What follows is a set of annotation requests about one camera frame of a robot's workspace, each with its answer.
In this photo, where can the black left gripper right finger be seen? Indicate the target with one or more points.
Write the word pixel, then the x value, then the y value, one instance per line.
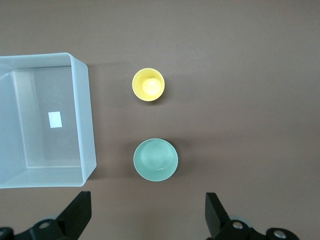
pixel 217 220

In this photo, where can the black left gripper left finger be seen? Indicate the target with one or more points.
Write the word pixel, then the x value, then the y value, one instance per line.
pixel 72 217

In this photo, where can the mint green bowl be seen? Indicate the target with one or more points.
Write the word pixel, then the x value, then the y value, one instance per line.
pixel 155 158

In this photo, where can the yellow cup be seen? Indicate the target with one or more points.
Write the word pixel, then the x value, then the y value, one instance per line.
pixel 148 85

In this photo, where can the translucent white plastic box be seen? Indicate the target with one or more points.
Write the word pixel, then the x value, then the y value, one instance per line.
pixel 82 112

